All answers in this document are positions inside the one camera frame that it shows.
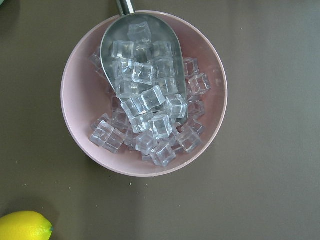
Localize pink bowl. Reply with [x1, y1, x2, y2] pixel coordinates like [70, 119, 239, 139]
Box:
[60, 11, 228, 177]

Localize metal ice scoop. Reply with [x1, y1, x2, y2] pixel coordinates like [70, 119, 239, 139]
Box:
[100, 0, 187, 120]

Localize yellow lemon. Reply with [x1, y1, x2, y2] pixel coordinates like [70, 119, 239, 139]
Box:
[0, 211, 54, 240]

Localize clear plastic ice cubes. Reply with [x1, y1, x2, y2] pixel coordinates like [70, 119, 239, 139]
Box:
[89, 20, 211, 167]

